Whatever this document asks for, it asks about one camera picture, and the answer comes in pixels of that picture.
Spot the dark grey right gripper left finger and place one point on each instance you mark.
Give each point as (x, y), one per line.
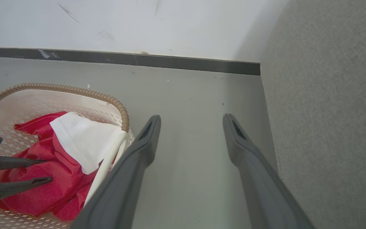
(129, 178)

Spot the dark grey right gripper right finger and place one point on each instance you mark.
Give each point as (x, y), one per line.
(259, 178)

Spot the red garment with white stripes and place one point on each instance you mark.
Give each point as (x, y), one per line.
(59, 181)

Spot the white basket with wicker rim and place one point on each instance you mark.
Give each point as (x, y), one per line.
(27, 98)

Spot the white cloth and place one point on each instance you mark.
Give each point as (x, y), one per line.
(84, 140)

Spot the grey fabric sofa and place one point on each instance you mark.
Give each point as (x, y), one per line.
(329, 127)

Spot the dark grey baseboard strip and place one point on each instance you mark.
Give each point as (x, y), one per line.
(170, 62)

